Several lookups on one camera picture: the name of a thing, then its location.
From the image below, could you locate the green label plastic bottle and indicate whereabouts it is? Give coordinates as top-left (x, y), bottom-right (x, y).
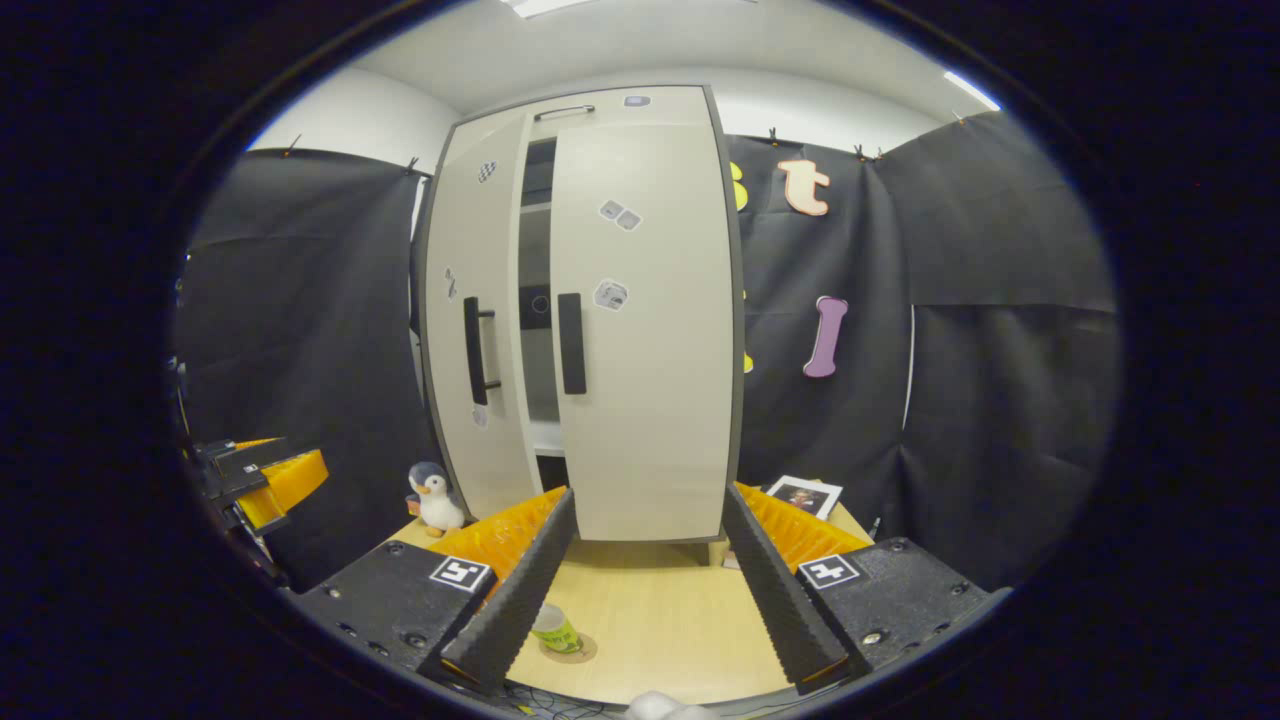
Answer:
top-left (530, 603), bottom-right (584, 656)

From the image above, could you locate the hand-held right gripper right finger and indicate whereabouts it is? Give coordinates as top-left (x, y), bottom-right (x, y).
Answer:
top-left (722, 484), bottom-right (1011, 696)

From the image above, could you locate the black backdrop cloth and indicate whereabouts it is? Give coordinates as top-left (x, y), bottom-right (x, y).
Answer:
top-left (175, 110), bottom-right (1119, 591)

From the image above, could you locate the white and grey cabinet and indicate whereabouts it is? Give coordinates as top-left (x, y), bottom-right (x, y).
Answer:
top-left (412, 83), bottom-right (749, 571)

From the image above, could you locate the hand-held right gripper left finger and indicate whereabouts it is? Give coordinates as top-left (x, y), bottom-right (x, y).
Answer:
top-left (295, 486), bottom-right (578, 696)

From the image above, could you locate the penguin plush toy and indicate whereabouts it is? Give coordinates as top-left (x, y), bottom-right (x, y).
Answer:
top-left (407, 462), bottom-right (468, 538)

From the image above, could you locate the white portrait cover book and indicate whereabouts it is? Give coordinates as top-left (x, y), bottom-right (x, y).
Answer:
top-left (765, 475), bottom-right (844, 522)

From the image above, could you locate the black door handle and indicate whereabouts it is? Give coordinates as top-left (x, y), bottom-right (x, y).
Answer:
top-left (557, 293), bottom-right (589, 396)
top-left (463, 297), bottom-right (502, 406)

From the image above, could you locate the white cabinet door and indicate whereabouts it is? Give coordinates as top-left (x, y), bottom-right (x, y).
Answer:
top-left (548, 85), bottom-right (746, 543)
top-left (420, 112), bottom-right (536, 521)

